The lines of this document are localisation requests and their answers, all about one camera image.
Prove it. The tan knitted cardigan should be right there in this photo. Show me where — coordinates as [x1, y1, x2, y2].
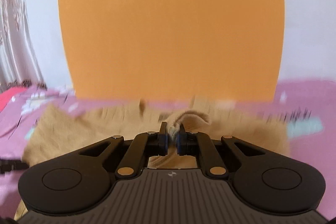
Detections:
[22, 97, 290, 166]

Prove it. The beige patterned curtain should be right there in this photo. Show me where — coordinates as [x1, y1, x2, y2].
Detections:
[1, 0, 47, 92]

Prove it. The red blanket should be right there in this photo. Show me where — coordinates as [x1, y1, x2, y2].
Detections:
[0, 87, 27, 111]

